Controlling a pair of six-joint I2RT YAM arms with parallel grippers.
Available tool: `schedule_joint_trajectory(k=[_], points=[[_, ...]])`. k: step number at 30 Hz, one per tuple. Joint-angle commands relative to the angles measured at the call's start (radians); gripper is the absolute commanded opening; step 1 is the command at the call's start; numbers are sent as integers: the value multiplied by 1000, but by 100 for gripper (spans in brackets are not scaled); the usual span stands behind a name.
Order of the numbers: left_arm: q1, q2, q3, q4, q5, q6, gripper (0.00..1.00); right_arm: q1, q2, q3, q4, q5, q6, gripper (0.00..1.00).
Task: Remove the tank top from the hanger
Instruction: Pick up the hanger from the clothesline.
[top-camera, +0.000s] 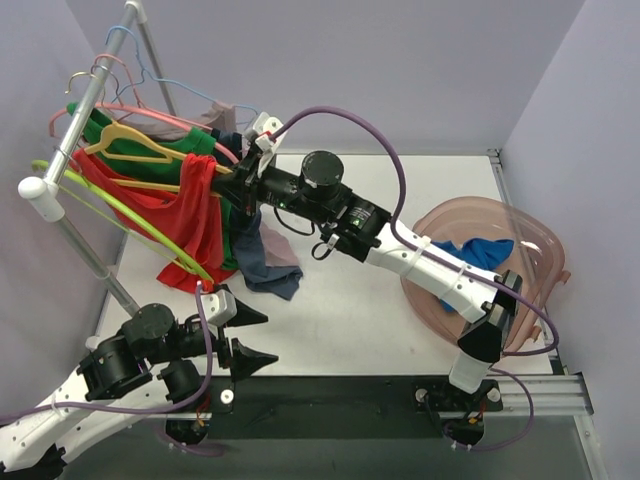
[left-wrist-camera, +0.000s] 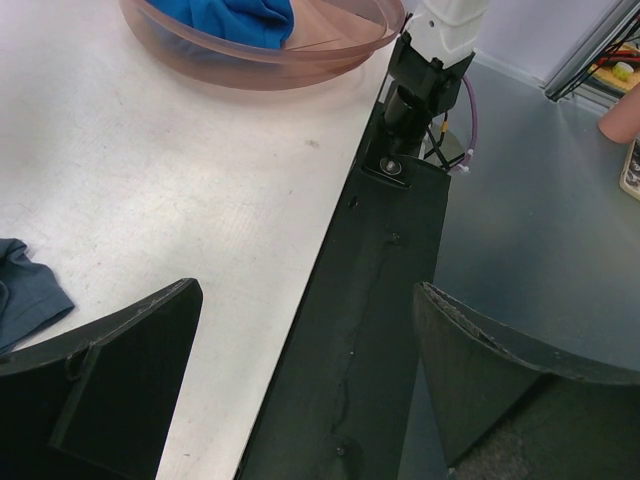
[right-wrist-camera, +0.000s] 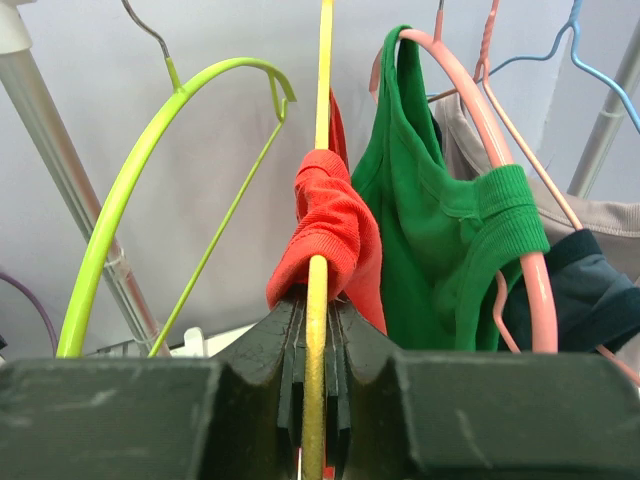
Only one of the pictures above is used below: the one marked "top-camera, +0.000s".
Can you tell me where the red tank top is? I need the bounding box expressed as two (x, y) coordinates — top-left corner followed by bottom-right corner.
(73, 150), (235, 293)

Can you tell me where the yellow plastic hanger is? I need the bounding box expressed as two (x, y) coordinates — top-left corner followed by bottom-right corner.
(82, 120), (236, 197)

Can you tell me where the lime green hanger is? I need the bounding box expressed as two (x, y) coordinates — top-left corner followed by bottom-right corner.
(63, 169), (215, 285)

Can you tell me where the blue tank top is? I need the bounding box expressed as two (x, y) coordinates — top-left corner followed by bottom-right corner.
(430, 238), (516, 315)

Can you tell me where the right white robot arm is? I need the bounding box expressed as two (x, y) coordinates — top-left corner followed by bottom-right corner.
(211, 150), (523, 408)

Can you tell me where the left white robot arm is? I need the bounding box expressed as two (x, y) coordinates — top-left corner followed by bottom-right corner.
(1, 290), (278, 479)

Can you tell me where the dark grey-blue tank top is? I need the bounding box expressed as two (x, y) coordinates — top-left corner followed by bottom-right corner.
(214, 128), (305, 302)

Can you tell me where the green tank top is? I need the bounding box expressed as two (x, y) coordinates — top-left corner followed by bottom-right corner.
(66, 102), (241, 274)

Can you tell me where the pink plastic hanger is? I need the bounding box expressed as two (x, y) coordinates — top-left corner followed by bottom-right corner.
(49, 102), (241, 166)

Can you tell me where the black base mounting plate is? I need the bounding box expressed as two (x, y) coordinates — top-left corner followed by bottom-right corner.
(163, 375), (503, 445)

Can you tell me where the silver clothes rack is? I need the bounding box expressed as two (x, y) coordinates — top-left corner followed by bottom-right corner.
(17, 0), (181, 351)

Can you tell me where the pink translucent plastic basin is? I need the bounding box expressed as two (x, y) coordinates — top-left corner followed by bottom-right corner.
(401, 196), (570, 352)

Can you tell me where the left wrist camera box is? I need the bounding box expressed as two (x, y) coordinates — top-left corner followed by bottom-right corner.
(195, 282), (238, 330)

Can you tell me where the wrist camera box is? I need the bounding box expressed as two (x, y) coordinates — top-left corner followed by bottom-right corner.
(243, 112), (284, 162)
(195, 282), (238, 330)

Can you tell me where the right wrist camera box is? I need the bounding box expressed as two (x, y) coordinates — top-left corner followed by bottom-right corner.
(243, 112), (284, 162)

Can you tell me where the light blue wire hanger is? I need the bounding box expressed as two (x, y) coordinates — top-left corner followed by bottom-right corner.
(105, 25), (259, 125)

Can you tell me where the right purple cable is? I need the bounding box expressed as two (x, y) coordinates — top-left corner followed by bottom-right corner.
(272, 104), (561, 451)

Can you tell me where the pink wire hanger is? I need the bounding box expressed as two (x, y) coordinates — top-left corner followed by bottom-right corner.
(88, 52), (146, 107)

